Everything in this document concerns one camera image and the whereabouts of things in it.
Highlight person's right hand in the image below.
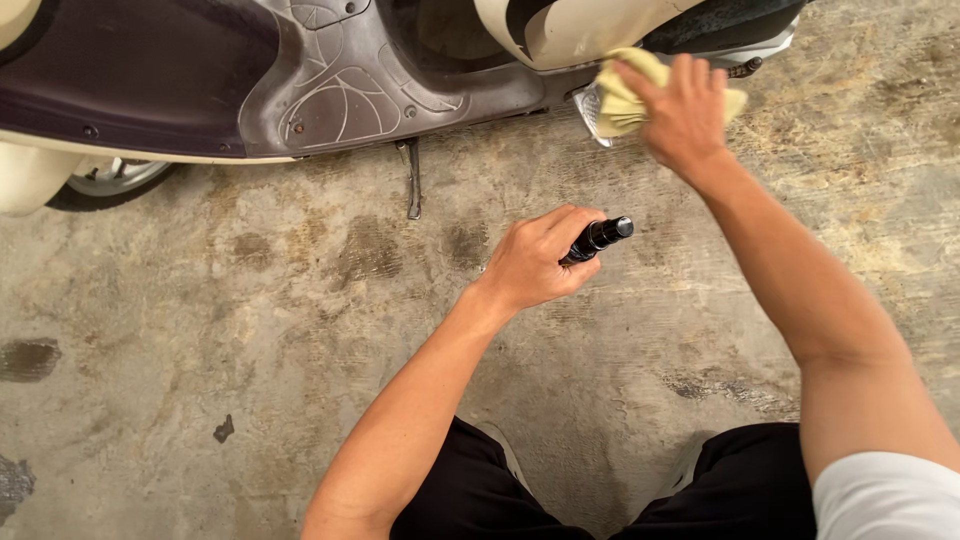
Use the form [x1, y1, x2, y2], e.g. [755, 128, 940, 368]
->
[613, 54, 732, 180]

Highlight person's left hand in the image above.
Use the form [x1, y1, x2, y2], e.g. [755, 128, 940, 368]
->
[476, 204, 607, 313]

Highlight yellow cleaning cloth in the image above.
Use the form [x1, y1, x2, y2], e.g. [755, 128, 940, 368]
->
[594, 47, 750, 140]

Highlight black spray bottle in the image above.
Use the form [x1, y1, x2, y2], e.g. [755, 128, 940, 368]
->
[558, 216, 636, 267]

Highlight scooter clear reflector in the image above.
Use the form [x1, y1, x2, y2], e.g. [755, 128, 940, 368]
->
[573, 82, 618, 149]

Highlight scooter side stand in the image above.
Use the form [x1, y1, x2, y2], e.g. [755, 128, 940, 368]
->
[395, 137, 423, 221]

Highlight cream and brown scooter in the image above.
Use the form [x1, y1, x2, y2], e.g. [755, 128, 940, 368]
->
[0, 0, 815, 219]

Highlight person's grey shoe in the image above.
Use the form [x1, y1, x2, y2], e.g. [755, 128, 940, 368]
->
[474, 421, 534, 496]
[660, 431, 717, 500]

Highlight person's black shorts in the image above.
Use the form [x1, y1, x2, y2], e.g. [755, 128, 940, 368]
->
[390, 416, 819, 540]

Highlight person's white shirt sleeve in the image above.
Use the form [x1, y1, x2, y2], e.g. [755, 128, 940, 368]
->
[812, 451, 960, 540]

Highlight scooter front wheel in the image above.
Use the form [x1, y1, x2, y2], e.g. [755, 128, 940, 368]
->
[46, 157, 180, 213]

